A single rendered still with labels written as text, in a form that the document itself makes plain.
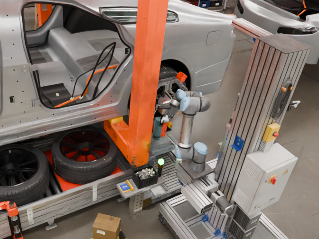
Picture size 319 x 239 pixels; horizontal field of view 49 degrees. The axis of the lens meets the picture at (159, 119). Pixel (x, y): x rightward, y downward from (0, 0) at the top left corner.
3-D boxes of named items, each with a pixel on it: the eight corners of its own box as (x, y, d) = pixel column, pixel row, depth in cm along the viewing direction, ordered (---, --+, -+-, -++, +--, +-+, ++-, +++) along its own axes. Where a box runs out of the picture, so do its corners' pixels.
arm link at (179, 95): (190, 90, 303) (187, 91, 314) (178, 90, 301) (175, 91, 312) (190, 99, 303) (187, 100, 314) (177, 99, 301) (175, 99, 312)
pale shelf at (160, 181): (155, 172, 343) (155, 170, 342) (164, 183, 332) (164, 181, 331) (116, 186, 323) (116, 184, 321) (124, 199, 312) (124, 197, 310)
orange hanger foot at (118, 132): (117, 124, 382) (118, 97, 362) (140, 153, 348) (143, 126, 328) (103, 128, 374) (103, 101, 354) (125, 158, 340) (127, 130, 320)
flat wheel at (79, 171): (89, 133, 403) (89, 117, 389) (130, 163, 371) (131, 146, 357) (39, 160, 360) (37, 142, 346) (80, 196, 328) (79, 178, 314)
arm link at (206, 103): (216, 99, 265) (200, 88, 312) (202, 98, 264) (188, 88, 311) (214, 114, 268) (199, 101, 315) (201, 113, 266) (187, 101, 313)
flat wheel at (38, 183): (4, 225, 293) (0, 206, 280) (-41, 187, 320) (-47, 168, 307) (64, 181, 340) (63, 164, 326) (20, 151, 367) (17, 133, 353)
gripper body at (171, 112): (172, 119, 312) (178, 107, 312) (163, 114, 312) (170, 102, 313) (171, 119, 319) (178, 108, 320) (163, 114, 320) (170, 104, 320)
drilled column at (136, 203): (136, 209, 356) (139, 180, 332) (141, 216, 350) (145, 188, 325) (127, 213, 351) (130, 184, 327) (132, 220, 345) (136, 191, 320)
